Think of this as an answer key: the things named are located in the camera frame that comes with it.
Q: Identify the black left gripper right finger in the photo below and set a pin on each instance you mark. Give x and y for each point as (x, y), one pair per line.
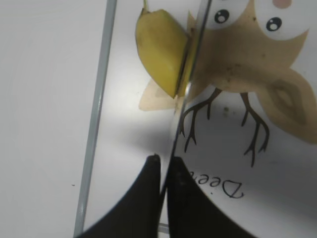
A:
(191, 214)

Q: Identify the yellow banana end piece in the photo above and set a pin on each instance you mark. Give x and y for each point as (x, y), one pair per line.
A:
(161, 46)

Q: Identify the white-handled kitchen knife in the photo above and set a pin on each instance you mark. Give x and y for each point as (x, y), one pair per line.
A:
(185, 86)

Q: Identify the white deer cutting board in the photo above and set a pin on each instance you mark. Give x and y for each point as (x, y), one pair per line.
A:
(273, 193)

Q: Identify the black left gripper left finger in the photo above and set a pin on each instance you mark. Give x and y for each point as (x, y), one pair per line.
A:
(137, 213)

